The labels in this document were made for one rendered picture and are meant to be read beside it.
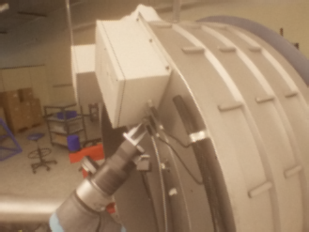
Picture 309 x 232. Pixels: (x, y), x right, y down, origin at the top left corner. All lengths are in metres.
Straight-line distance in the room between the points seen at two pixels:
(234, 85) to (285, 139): 0.18
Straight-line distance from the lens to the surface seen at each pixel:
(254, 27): 0.88
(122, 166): 0.53
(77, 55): 1.10
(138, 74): 0.46
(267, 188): 0.48
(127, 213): 1.38
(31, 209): 0.70
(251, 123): 0.48
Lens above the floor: 1.67
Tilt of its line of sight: 13 degrees down
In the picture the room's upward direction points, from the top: 5 degrees counter-clockwise
